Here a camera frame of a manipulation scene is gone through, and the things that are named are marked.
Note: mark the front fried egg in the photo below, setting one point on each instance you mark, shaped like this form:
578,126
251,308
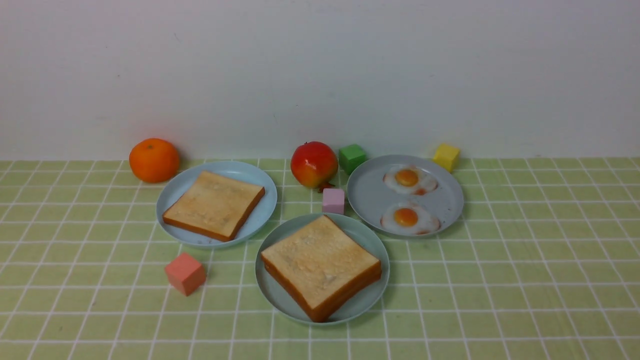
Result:
409,219

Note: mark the teal centre plate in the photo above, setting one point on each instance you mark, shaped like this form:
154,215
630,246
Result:
352,227

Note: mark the light blue bread plate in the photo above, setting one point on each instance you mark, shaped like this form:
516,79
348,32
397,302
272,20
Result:
235,170

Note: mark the orange fruit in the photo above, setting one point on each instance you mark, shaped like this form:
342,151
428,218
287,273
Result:
154,160

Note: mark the pink cube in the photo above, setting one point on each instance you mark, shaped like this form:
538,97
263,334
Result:
333,200

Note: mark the fried egg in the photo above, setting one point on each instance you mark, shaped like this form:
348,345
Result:
409,219
410,180

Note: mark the salmon red cube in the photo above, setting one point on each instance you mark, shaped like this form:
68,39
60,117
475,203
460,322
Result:
185,274

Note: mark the grey egg plate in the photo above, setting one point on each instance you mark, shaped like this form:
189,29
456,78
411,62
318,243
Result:
369,197

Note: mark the toast slice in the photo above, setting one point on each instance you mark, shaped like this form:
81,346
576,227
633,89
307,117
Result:
215,206
321,257
336,308

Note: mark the red pomegranate fruit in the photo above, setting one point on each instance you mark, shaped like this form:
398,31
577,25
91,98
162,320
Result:
314,164

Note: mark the back fried egg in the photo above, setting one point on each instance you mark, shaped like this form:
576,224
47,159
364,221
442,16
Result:
410,180

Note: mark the yellow cube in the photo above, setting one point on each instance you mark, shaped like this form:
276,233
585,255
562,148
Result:
447,156

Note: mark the green cube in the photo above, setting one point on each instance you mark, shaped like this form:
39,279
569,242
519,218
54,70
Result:
350,157

